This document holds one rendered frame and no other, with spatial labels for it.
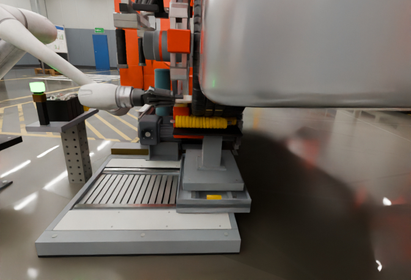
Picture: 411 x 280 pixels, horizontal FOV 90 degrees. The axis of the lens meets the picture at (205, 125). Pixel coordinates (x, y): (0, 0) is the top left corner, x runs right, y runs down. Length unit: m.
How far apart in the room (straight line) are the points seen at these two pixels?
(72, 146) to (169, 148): 0.63
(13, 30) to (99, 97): 0.43
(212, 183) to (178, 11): 0.75
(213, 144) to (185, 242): 0.48
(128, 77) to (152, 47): 0.58
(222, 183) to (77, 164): 0.93
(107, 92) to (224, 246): 0.79
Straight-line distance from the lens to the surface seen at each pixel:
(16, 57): 1.47
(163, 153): 1.63
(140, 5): 0.89
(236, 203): 1.07
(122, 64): 0.93
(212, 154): 1.14
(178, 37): 0.72
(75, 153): 1.51
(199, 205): 1.05
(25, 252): 1.25
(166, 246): 1.00
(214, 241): 0.99
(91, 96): 0.91
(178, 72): 0.80
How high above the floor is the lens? 0.79
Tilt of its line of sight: 18 degrees down
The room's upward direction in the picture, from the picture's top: 3 degrees clockwise
